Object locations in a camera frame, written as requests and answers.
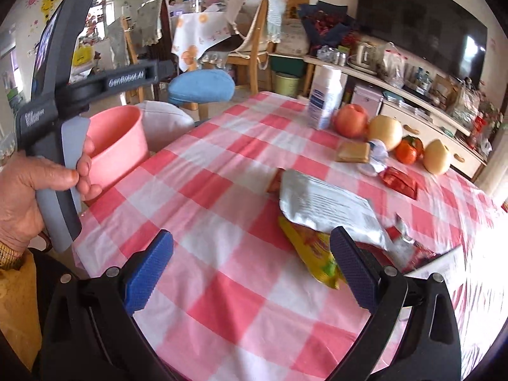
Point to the gold biscuit packet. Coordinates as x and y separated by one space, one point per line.
353 152

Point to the pink plastic bucket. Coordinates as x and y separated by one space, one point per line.
120 145

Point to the white tv cabinet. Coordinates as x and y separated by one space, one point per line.
419 119

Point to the giraffe wall sticker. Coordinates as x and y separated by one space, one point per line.
47 8

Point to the yellow pear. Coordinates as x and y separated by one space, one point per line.
386 129
436 158

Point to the orange persimmon back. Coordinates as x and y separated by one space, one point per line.
417 144

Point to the pink checkered tablecloth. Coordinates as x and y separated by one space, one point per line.
236 302

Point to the blue cushioned stool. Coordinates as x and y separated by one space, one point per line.
201 86

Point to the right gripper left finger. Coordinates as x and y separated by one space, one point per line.
119 293

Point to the black television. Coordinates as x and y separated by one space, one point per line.
440 31

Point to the silver red torn wrapper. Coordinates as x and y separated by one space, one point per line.
404 251

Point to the pink storage box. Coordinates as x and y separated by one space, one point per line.
369 98

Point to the green waste bin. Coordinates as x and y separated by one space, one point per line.
287 85

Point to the white barcode paper box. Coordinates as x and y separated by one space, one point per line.
451 266

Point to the yellow green snack bag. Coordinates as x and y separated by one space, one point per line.
313 248

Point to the yellow sleeve forearm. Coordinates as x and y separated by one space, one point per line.
20 322

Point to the orange persimmon front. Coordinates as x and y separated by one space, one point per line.
407 152

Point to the white crumpled foil wrapper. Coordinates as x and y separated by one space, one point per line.
377 161

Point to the red apple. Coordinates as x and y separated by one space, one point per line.
351 121

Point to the white cushioned chair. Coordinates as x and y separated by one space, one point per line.
163 123

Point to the cream electric kettle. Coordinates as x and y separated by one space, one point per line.
364 57

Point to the red snack packet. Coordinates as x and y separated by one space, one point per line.
400 182

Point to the dark flower bouquet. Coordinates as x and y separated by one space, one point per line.
328 24

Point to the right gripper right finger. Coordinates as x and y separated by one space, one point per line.
381 291

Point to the wooden chair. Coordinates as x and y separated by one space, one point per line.
249 45

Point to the white blue milk bottle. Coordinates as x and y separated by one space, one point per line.
325 97

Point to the yellow pear right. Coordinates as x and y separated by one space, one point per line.
436 158

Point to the person's left hand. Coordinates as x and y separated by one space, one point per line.
22 177

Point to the orange persimmon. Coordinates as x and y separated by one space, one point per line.
407 152
417 144

